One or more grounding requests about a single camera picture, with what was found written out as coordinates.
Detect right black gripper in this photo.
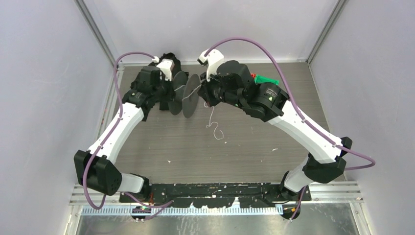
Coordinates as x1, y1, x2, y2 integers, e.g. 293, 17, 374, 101
198, 68, 244, 110

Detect grey plastic cable spool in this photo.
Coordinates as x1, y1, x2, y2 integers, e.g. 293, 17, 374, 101
168, 71, 201, 118

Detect white cable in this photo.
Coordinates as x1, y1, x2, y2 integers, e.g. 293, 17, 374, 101
181, 85, 225, 141

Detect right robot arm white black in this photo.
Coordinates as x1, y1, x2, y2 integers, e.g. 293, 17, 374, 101
198, 73, 352, 201

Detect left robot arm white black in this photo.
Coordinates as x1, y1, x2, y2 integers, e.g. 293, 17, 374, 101
74, 80, 177, 203

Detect black cloth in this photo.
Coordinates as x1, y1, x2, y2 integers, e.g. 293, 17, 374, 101
129, 52, 185, 113

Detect green plastic bin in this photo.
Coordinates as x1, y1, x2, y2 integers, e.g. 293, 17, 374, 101
254, 74, 279, 86

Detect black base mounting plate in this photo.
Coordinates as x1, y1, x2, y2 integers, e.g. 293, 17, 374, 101
119, 183, 311, 209

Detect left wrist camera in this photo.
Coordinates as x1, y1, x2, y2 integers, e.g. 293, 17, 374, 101
134, 59, 175, 94

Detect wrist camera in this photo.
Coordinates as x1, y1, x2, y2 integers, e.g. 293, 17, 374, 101
197, 48, 252, 88
134, 59, 175, 94

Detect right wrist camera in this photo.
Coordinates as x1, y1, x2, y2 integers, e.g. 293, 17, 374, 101
197, 48, 252, 88

